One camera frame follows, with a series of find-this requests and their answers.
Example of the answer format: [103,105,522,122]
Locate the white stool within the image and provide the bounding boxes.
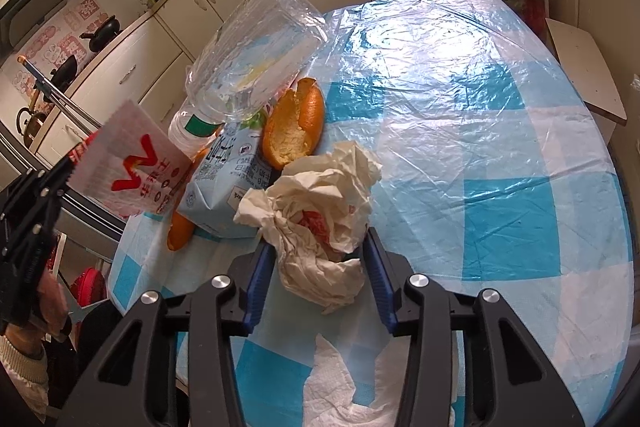
[545,18,628,125]

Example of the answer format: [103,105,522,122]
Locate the light blue carton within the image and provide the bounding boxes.
[177,109,273,240]

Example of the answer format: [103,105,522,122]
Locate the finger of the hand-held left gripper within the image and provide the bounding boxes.
[0,133,98,259]

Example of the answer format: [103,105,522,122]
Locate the person's left forearm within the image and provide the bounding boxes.
[0,326,51,413]

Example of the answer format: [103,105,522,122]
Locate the small orange peel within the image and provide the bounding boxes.
[166,148,211,253]

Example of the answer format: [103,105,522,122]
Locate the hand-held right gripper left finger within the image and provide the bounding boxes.
[52,244,277,427]

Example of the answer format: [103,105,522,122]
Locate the brass kettle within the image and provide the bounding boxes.
[16,106,49,148]

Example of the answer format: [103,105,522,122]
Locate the beige paper wrapper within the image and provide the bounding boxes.
[234,141,383,315]

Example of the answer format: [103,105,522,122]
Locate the white tissue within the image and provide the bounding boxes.
[302,333,456,427]

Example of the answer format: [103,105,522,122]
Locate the red white sachet packet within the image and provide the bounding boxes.
[66,101,193,219]

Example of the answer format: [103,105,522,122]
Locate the person's left leg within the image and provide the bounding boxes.
[75,299,132,388]

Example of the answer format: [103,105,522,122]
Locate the clear plastic bottle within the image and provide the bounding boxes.
[168,0,329,159]

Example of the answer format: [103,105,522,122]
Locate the person's left hand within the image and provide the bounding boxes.
[34,277,73,345]

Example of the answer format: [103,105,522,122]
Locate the black wok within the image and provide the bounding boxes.
[80,16,122,54]

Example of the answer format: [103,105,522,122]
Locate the pink wall stickers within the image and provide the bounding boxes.
[0,0,101,92]

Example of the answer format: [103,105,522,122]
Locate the orange bread roll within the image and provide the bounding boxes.
[262,77,326,170]

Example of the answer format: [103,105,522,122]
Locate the black frying pan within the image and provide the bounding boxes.
[47,54,79,90]

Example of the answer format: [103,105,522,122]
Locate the red bag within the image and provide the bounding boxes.
[500,0,543,32]

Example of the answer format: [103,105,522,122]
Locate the blue checkered tablecloth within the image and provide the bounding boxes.
[107,0,628,427]

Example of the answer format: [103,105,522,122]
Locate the red slipper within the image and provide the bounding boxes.
[70,268,108,308]

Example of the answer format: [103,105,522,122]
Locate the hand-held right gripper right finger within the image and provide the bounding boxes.
[362,227,586,427]

